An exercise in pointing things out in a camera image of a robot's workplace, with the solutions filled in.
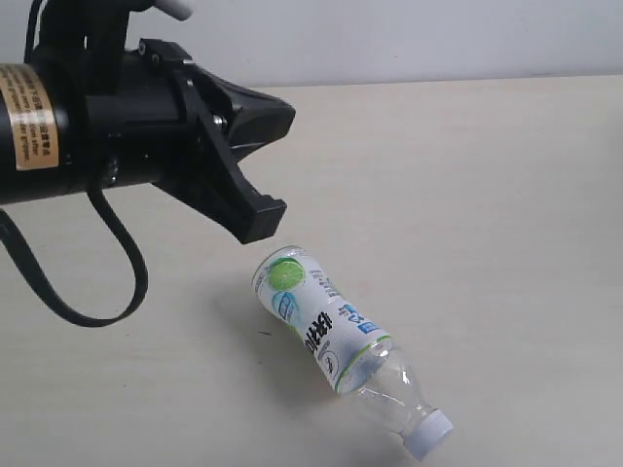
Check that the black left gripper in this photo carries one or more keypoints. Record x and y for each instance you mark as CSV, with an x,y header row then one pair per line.
x,y
59,137

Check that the lime label clear bottle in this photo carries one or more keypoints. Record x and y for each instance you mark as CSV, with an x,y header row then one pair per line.
x,y
361,361

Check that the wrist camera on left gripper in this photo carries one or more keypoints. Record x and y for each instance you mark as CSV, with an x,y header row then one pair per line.
x,y
180,10

